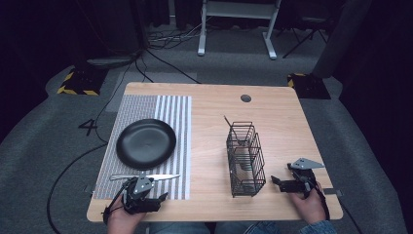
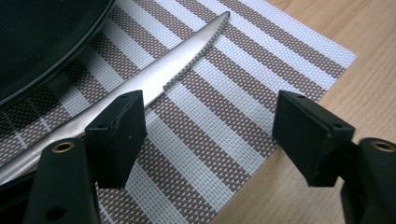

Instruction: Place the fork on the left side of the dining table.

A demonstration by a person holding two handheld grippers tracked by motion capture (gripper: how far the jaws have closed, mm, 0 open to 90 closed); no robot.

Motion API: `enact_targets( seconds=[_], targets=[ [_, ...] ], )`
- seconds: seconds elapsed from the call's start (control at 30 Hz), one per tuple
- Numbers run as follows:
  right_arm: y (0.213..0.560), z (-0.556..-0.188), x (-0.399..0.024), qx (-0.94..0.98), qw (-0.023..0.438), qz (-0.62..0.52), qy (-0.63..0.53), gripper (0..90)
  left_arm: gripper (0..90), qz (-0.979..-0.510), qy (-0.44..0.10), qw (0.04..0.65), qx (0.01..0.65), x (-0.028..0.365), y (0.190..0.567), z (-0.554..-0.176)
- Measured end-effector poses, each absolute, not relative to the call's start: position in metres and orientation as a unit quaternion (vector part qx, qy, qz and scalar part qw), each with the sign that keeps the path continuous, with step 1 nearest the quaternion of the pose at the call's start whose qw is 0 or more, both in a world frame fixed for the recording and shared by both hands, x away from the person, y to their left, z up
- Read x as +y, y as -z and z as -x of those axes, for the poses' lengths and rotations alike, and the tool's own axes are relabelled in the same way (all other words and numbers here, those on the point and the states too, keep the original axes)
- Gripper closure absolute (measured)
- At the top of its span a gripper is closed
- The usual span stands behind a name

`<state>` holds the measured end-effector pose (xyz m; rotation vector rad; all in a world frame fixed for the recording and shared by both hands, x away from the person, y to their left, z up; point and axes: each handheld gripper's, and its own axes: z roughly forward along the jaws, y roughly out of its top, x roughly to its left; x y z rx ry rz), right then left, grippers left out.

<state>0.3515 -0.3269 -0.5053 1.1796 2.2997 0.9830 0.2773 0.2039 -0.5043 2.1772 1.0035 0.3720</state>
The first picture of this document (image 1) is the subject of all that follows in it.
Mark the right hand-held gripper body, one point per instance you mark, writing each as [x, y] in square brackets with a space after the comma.
[302, 182]

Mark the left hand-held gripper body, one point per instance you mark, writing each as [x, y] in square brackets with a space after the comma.
[142, 185]

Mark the person's right hand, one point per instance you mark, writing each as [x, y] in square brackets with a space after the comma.
[309, 208]

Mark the person's left hand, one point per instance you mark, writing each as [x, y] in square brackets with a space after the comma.
[122, 221]

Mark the silver table knife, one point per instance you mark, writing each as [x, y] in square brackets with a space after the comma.
[162, 177]

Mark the black round plate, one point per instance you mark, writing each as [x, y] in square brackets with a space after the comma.
[146, 143]

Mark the person's blue jeans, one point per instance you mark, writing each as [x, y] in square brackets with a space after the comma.
[233, 228]

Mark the grey striped placemat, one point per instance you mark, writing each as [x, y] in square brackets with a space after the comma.
[168, 110]

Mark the black yellow-striped stand base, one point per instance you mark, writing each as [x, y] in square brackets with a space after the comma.
[310, 86]
[82, 83]

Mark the grey flat stand foot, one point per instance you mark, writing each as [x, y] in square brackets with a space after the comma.
[110, 61]

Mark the black tripod stand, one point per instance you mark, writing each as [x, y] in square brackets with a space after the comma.
[305, 35]

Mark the grey padded column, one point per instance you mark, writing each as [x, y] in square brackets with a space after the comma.
[341, 39]

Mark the grey table edge bracket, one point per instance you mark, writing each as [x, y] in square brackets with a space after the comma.
[89, 189]
[333, 192]

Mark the white desk frame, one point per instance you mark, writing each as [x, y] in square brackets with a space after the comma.
[238, 9]

